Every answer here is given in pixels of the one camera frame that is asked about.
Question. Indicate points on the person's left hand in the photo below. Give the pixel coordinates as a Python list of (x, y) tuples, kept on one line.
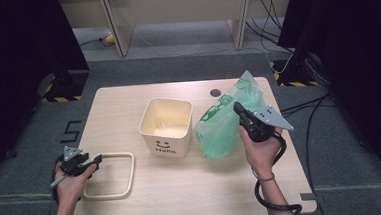
[(70, 191)]

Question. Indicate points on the black stand base striped tape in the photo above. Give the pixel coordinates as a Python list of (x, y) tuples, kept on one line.
[(65, 85), (293, 74)]

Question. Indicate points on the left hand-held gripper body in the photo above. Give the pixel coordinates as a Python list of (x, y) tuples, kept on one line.
[(75, 164)]

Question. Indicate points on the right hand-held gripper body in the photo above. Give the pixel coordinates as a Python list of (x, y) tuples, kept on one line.
[(263, 123)]

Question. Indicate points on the grey tape strip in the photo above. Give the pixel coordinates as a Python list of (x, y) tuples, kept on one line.
[(308, 196)]

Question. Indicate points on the yellow floor object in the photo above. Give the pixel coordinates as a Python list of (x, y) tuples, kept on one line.
[(109, 39)]

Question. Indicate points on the person's right hand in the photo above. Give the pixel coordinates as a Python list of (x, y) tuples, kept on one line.
[(263, 156)]

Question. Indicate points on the thin wrist band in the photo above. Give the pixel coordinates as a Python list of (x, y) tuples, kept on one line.
[(264, 179)]

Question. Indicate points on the black curtain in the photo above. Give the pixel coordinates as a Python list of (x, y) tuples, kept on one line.
[(14, 48), (358, 43)]

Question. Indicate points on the cream smiley-face bin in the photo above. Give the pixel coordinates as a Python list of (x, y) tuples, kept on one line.
[(167, 145)]

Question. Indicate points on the green plastic bag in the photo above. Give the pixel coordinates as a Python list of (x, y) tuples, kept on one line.
[(220, 132)]

